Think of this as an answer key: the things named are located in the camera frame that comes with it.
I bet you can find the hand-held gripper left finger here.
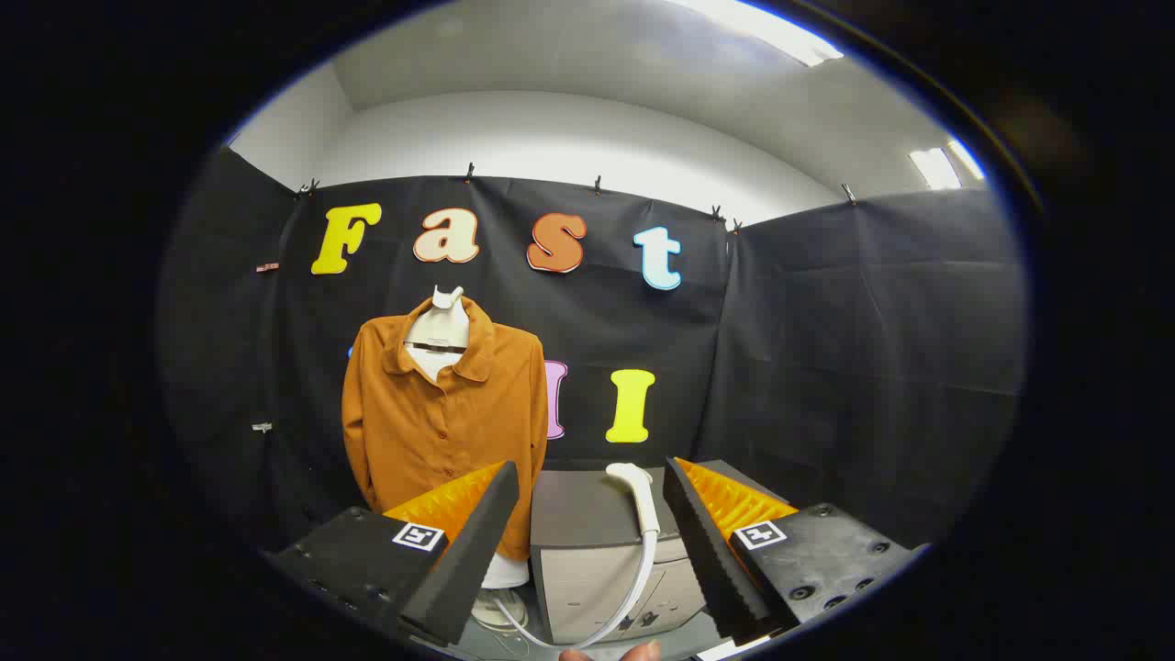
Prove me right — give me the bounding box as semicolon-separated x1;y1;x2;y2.
266;459;520;648

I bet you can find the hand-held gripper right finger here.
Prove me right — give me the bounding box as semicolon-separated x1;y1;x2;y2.
663;456;928;648

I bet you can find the orange button-up shirt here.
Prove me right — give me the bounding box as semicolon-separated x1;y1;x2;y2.
341;296;549;563

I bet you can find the round white stand base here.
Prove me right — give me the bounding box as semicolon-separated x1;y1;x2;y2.
472;588;530;634

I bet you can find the grey cabinet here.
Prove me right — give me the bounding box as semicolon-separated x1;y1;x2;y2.
530;459;767;645

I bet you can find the white mannequin torso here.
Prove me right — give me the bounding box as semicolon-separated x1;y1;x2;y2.
404;286;532;590

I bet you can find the black backdrop cloth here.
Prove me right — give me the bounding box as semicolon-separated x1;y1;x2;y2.
156;147;1029;563

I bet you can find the row of black backdrop clips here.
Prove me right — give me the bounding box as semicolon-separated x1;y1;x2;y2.
296;162;859;230

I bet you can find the small ceiling light panel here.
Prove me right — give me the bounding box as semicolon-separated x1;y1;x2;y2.
909;138;988;191

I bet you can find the long ceiling light panel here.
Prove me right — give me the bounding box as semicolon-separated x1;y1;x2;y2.
670;0;844;68

